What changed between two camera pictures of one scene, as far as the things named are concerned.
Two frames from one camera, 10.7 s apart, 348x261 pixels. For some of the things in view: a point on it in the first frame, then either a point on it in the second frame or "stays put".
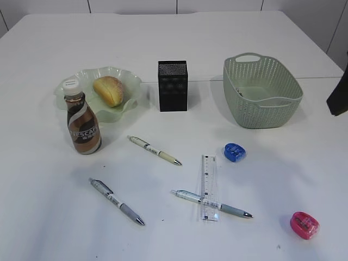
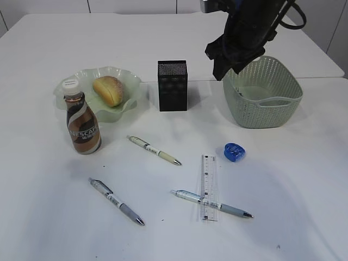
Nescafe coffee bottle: (82, 124) stays put
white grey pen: (109, 194) stays put
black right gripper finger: (337, 101) -> (241, 63)
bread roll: (109, 89) stays put
